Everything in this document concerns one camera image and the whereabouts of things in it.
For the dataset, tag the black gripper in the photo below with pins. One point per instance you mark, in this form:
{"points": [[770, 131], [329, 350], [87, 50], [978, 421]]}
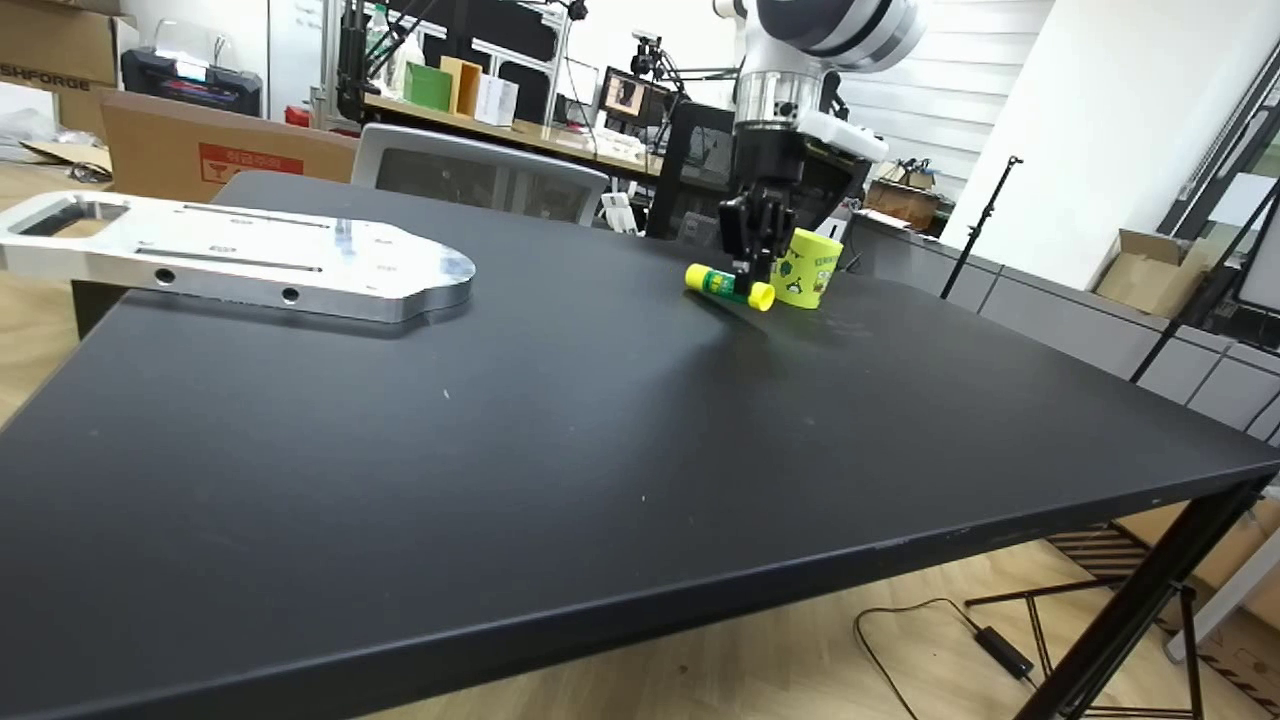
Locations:
{"points": [[773, 181]]}

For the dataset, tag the green yellow glue stick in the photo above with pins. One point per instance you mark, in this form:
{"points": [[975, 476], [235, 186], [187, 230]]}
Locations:
{"points": [[726, 286]]}

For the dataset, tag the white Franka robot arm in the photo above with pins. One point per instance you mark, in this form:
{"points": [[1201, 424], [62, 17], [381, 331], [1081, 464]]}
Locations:
{"points": [[824, 41]]}

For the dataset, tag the lime green mug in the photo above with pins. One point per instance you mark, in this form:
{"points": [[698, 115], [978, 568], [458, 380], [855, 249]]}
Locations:
{"points": [[810, 271]]}

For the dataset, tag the black computer monitor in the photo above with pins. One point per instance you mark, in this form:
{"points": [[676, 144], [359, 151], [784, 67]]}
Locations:
{"points": [[693, 167]]}

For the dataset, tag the black tripod stand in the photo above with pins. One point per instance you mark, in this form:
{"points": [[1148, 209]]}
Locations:
{"points": [[980, 227]]}

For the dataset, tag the long wooden workbench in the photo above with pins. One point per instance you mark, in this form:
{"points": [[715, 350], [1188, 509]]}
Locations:
{"points": [[533, 133]]}

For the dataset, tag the grey office chair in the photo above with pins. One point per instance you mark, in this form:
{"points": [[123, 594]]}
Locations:
{"points": [[466, 172]]}

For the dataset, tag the grey low cabinet row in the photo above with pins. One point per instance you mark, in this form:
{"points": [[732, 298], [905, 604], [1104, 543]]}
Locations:
{"points": [[1135, 341]]}

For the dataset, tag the open cardboard box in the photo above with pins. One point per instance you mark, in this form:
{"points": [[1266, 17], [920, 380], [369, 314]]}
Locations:
{"points": [[1147, 273]]}

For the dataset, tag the black light stand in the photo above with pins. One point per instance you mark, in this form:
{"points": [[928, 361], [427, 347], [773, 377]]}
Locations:
{"points": [[1206, 286]]}

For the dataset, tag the black table leg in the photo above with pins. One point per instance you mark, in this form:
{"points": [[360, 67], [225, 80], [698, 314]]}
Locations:
{"points": [[1135, 615]]}

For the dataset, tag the aluminium mounting plate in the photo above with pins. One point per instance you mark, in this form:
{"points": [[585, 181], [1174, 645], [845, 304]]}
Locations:
{"points": [[241, 263]]}

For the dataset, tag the cardboard box with red label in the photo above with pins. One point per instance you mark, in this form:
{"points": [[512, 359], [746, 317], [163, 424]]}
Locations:
{"points": [[200, 151]]}

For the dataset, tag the black equipment case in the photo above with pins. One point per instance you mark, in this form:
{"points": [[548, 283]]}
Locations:
{"points": [[193, 80]]}

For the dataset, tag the plain cardboard box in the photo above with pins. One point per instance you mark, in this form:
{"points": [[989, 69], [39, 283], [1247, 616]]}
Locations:
{"points": [[52, 41]]}

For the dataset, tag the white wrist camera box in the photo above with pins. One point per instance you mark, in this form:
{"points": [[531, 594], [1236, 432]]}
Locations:
{"points": [[845, 138]]}

